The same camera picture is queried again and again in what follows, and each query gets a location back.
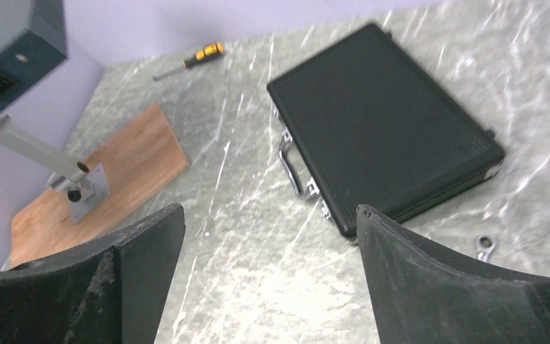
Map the yellow black screwdriver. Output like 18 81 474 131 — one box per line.
153 42 225 81

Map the wooden board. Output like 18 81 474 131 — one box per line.
10 104 190 267

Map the dark grey rack server chassis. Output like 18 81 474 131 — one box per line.
0 0 67 114

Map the silver ratchet wrench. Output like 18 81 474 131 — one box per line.
476 234 498 262

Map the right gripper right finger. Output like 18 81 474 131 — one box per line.
357 205 550 343

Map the black poker chip case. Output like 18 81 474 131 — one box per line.
266 22 506 239

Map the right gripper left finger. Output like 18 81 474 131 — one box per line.
0 203 185 343

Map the silver metal bracket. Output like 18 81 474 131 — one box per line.
0 115 110 224

